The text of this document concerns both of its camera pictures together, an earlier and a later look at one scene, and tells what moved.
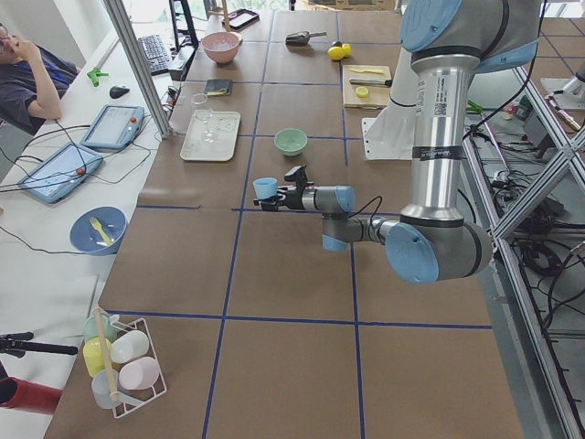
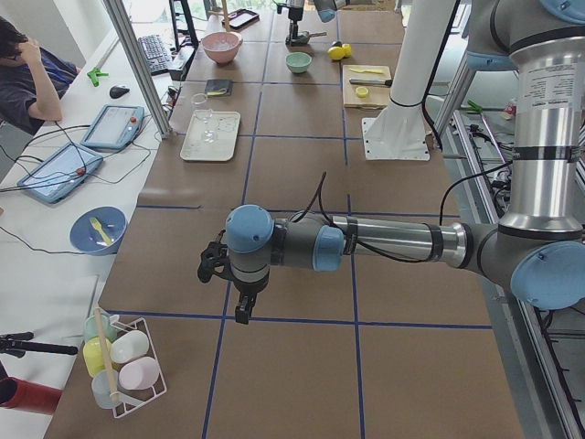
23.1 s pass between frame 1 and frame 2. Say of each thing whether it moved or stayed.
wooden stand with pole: stayed
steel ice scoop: stayed
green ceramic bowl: moved
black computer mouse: stayed
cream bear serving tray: stayed
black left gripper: moved
